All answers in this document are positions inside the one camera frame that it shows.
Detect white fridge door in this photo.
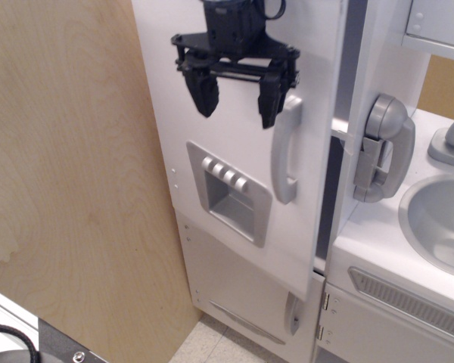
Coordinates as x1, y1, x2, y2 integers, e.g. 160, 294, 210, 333
132, 1, 348, 300

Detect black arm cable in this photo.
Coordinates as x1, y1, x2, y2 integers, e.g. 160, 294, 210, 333
259, 0, 288, 20

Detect grey toy phone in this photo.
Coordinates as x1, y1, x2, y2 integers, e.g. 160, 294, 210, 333
353, 94, 415, 203

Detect aluminium frame rail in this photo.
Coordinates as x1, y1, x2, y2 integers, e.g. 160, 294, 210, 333
0, 293, 39, 352

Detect black braided cable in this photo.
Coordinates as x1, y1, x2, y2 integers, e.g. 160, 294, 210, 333
0, 323, 41, 363

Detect grey oven vent grille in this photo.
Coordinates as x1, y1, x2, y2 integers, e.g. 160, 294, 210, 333
347, 267, 454, 337

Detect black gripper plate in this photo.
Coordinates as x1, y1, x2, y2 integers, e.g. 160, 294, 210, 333
171, 33, 300, 129

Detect white upper microwave cabinet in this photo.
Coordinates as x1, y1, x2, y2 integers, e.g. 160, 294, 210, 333
402, 0, 454, 60

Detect white oven door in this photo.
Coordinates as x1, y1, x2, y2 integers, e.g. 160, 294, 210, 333
318, 284, 454, 362

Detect grey ice dispenser box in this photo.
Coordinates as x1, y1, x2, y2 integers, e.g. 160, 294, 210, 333
186, 141, 272, 248

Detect white freezer door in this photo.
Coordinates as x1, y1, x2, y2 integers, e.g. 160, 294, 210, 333
176, 213, 325, 362

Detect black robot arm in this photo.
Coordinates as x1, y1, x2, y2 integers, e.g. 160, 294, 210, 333
171, 1, 300, 129

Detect grey toy sink basin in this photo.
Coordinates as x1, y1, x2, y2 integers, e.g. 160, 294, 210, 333
398, 175, 454, 275

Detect grey freezer door handle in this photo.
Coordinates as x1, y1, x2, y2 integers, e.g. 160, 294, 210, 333
284, 292, 300, 336

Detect black base with screw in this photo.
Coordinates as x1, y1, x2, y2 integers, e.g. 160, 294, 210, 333
0, 318, 106, 362

